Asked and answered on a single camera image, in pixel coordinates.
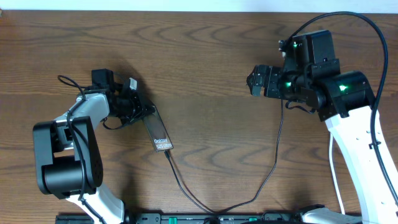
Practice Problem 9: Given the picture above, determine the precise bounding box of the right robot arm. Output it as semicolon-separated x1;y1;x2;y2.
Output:
247;30;397;223

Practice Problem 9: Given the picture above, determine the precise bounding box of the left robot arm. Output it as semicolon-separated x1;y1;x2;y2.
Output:
32;69;153;223

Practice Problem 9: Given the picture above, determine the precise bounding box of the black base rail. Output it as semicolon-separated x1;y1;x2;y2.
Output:
55;212;324;224

